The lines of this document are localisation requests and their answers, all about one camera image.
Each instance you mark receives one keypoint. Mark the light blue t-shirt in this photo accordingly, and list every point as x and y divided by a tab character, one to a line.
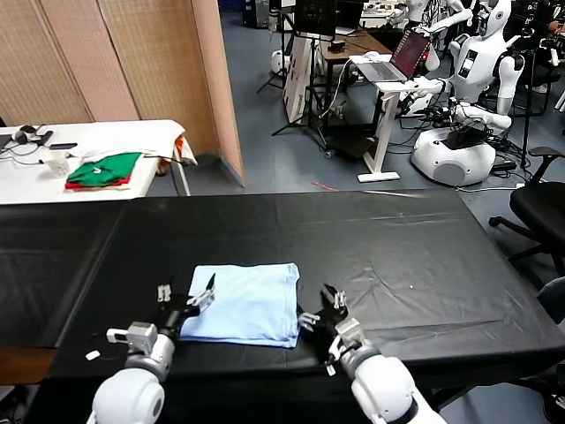
251	305

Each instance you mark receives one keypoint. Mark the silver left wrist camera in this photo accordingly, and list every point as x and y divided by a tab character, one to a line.
137	336

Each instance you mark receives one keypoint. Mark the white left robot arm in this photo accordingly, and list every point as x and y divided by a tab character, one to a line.
128	397

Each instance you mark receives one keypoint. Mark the black office chair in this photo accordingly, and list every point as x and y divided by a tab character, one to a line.
539	203

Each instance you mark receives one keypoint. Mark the white side table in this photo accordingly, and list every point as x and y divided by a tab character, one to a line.
26	185

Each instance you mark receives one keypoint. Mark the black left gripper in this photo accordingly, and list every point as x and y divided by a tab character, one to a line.
176	313

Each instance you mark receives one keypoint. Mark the orange cloth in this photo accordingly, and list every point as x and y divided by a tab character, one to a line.
179	146

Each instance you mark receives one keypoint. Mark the white humanoid robot upper body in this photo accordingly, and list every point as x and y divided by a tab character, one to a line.
417	9

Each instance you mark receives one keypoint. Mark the white humanoid robot with base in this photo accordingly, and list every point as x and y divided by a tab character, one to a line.
477	62

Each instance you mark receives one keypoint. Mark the tan folding screen partition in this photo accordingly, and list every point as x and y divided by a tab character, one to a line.
132	66

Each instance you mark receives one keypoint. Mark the black headphones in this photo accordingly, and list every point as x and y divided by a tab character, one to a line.
24	131

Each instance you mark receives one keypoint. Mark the brown wooden desk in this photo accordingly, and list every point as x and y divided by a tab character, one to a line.
367	42

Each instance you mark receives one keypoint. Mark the small black box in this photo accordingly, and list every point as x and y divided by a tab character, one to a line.
337	47

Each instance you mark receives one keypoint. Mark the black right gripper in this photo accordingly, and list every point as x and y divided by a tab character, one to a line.
329	320

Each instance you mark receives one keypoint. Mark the grey laptop with red screen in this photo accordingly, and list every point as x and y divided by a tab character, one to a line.
412	54

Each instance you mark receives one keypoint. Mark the white round device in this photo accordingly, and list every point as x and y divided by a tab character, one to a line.
278	62

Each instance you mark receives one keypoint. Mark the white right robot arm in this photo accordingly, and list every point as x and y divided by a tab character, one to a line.
388	388

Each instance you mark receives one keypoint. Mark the white computer mouse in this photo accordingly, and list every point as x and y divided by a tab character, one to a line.
371	55

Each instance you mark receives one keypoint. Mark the white paper cup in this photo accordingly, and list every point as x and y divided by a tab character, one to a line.
58	166

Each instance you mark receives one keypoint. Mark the black tripod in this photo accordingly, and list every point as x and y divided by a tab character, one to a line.
314	88

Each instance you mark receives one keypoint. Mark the black monitor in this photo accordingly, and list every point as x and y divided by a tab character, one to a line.
314	17

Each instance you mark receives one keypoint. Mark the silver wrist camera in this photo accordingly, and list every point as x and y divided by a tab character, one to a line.
137	336
349	331

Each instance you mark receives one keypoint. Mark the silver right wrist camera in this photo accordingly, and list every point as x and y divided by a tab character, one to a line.
349	331

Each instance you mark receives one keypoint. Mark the white standing desk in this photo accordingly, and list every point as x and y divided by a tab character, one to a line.
385	128

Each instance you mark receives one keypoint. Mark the black pole stand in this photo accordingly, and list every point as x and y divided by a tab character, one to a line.
526	110

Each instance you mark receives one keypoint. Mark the white draped cloth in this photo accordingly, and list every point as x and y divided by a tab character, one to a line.
129	139

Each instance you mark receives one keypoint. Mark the black open laptop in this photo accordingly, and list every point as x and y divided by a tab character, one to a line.
349	20

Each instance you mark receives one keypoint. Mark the black table cover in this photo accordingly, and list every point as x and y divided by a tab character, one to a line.
485	247

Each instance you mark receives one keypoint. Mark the white calibration board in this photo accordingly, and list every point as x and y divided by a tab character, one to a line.
296	75

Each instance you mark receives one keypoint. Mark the green folded shirt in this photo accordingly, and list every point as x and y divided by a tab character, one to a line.
107	170

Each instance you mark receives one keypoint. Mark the red folded shirt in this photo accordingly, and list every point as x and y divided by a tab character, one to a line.
78	187

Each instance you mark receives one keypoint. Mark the blue-grey chair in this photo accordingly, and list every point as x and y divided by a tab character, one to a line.
555	302

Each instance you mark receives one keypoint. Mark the black smartphone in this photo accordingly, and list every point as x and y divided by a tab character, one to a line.
62	146

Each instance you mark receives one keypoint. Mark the black wheeled base platform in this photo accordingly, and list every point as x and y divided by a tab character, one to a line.
354	146

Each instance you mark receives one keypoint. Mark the beige folded cloth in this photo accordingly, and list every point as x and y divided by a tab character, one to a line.
125	187

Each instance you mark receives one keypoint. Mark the black remote control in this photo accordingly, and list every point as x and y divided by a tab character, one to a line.
45	138

